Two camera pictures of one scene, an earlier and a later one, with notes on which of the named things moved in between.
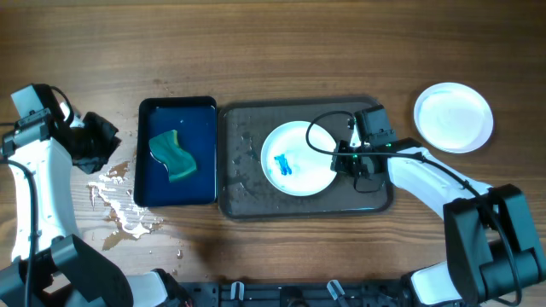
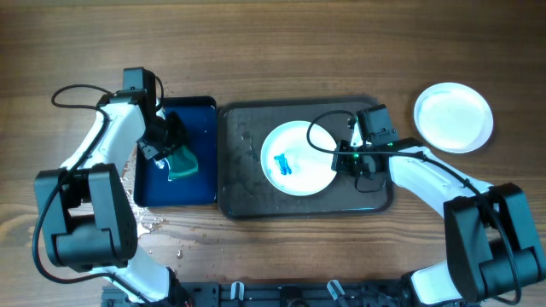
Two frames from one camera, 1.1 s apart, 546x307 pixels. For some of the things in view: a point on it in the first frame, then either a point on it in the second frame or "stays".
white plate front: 296,159 stays
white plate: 454,118 stays
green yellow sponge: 165,147 stays
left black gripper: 108,133 → 180,137
